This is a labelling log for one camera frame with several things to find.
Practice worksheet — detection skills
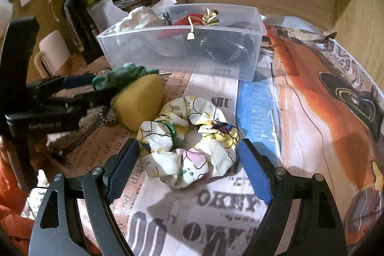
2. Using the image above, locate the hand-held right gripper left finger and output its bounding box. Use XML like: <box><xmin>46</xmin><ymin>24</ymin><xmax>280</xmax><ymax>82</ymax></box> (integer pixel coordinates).
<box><xmin>28</xmin><ymin>137</ymin><xmax>141</xmax><ymax>256</ymax></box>

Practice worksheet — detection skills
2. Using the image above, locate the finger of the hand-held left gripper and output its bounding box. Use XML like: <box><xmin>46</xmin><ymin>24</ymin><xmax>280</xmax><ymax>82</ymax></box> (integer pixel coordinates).
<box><xmin>26</xmin><ymin>74</ymin><xmax>99</xmax><ymax>95</ymax></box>
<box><xmin>64</xmin><ymin>89</ymin><xmax>121</xmax><ymax>118</ymax></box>

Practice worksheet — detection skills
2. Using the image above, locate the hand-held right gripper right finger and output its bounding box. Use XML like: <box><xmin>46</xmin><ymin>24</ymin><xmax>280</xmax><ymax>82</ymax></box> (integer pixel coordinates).
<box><xmin>237</xmin><ymin>137</ymin><xmax>348</xmax><ymax>256</ymax></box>

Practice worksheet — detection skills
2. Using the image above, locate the green scrunchie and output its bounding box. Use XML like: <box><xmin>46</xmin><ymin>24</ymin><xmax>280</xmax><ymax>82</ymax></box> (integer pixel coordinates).
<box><xmin>91</xmin><ymin>63</ymin><xmax>159</xmax><ymax>92</ymax></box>

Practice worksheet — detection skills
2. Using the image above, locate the white patterned scrunchie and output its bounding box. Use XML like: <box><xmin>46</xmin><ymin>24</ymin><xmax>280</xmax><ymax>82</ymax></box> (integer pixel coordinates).
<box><xmin>136</xmin><ymin>95</ymin><xmax>240</xmax><ymax>189</ymax></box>

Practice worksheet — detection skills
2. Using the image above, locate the clear plastic box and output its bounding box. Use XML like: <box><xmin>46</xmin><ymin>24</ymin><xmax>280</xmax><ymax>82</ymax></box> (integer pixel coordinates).
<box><xmin>96</xmin><ymin>3</ymin><xmax>267</xmax><ymax>83</ymax></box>

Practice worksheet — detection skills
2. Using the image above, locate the cream chair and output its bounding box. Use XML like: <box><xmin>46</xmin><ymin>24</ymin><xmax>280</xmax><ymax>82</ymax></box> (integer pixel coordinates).
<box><xmin>34</xmin><ymin>30</ymin><xmax>73</xmax><ymax>78</ymax></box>

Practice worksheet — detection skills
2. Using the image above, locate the dark glass bottle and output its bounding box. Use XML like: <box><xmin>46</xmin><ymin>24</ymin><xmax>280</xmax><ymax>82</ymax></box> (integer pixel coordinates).
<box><xmin>58</xmin><ymin>0</ymin><xmax>103</xmax><ymax>63</ymax></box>

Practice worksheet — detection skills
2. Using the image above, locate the white paper sheet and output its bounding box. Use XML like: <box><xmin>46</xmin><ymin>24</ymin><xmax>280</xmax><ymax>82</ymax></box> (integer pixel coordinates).
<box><xmin>87</xmin><ymin>0</ymin><xmax>178</xmax><ymax>29</ymax></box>

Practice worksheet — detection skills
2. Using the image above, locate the newspaper print cloth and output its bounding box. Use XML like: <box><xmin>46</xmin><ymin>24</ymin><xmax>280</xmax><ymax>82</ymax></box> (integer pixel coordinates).
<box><xmin>26</xmin><ymin>14</ymin><xmax>384</xmax><ymax>256</ymax></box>

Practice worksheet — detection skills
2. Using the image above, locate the red hair accessory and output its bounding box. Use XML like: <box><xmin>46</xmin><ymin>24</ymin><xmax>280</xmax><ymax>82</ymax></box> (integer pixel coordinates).
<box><xmin>157</xmin><ymin>13</ymin><xmax>208</xmax><ymax>39</ymax></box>

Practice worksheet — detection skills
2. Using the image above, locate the person's orange clothing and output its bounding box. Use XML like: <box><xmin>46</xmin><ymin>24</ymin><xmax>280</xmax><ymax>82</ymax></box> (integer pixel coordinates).
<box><xmin>0</xmin><ymin>136</ymin><xmax>101</xmax><ymax>256</ymax></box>

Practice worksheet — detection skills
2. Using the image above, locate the dark beaded hair tie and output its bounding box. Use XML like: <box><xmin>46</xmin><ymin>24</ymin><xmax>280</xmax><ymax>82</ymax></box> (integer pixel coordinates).
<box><xmin>155</xmin><ymin>11</ymin><xmax>172</xmax><ymax>26</ymax></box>

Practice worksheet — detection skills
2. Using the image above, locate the black scrunchie with chain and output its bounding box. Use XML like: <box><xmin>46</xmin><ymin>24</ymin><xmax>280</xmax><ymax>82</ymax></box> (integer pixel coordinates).
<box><xmin>187</xmin><ymin>21</ymin><xmax>256</xmax><ymax>63</ymax></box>

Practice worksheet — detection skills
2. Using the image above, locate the gold bow hair tie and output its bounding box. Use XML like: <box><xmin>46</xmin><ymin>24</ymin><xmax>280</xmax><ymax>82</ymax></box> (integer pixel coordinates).
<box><xmin>186</xmin><ymin>7</ymin><xmax>221</xmax><ymax>42</ymax></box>

